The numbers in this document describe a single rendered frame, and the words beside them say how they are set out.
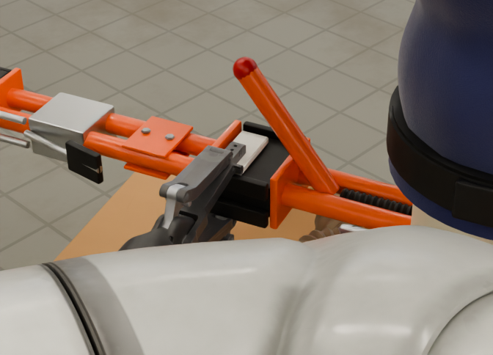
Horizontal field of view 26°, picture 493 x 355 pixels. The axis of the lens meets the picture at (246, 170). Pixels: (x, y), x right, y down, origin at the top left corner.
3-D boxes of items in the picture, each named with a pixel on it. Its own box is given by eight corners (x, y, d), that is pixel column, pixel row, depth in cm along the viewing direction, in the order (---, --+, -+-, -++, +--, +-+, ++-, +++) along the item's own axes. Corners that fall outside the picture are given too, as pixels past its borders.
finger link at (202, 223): (152, 244, 96) (150, 234, 95) (207, 161, 103) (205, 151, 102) (191, 256, 95) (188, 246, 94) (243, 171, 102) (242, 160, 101)
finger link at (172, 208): (150, 255, 94) (140, 216, 91) (177, 214, 98) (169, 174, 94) (174, 262, 94) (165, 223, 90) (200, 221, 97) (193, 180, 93)
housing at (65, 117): (119, 138, 117) (116, 103, 114) (85, 170, 112) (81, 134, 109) (65, 124, 119) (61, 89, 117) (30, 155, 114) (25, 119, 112)
